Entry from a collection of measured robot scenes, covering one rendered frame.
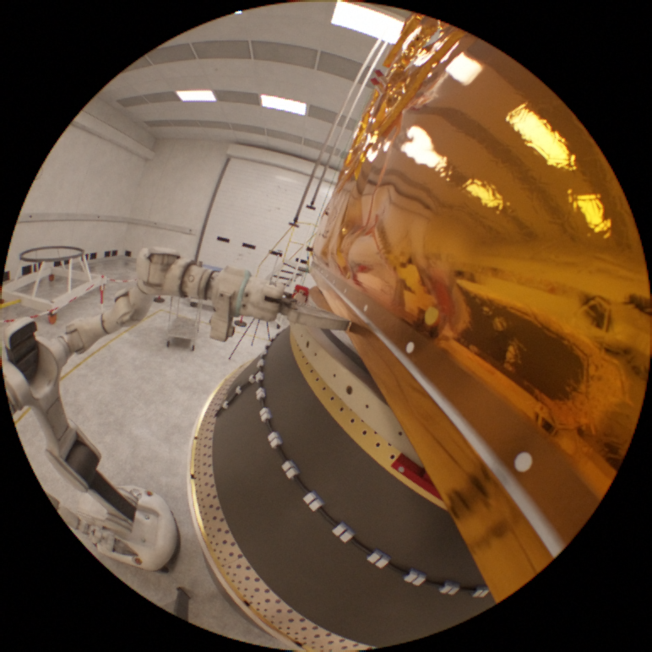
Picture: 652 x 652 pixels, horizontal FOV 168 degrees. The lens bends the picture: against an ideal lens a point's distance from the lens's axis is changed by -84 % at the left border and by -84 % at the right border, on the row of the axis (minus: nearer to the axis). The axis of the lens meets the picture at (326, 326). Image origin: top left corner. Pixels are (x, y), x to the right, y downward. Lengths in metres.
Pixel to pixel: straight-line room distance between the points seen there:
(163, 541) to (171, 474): 0.79
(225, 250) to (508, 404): 8.34
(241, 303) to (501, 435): 0.36
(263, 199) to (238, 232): 1.46
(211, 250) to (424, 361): 8.43
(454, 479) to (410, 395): 0.09
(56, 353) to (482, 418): 0.93
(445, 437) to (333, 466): 0.27
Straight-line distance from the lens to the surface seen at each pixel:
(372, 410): 0.33
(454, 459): 0.18
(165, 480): 2.14
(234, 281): 0.38
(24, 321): 0.85
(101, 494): 1.25
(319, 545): 0.48
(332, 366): 0.38
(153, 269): 0.44
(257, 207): 8.25
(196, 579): 1.88
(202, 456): 0.80
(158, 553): 1.58
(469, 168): 0.18
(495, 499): 0.16
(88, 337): 0.89
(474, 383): 0.17
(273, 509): 0.52
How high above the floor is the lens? 1.86
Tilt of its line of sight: 16 degrees down
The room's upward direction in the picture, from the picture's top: 20 degrees clockwise
